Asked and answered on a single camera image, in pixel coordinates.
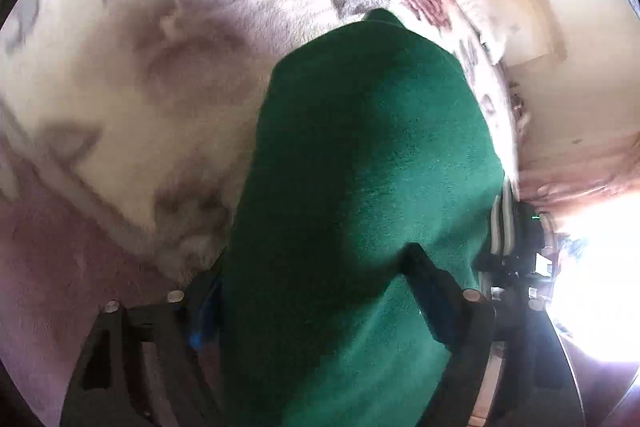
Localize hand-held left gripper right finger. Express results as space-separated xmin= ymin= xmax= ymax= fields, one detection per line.
xmin=400 ymin=244 xmax=586 ymax=427

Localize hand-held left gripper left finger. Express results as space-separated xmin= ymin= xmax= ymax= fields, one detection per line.
xmin=60 ymin=254 xmax=226 ymax=427

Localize green varsity jacket cream sleeves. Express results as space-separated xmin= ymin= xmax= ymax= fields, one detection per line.
xmin=220 ymin=8 xmax=516 ymax=427

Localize pink bed sheet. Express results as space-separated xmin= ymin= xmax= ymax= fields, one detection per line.
xmin=0 ymin=157 xmax=226 ymax=427

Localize floral plush blanket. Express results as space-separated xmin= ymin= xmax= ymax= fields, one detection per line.
xmin=0 ymin=0 xmax=521 ymax=283

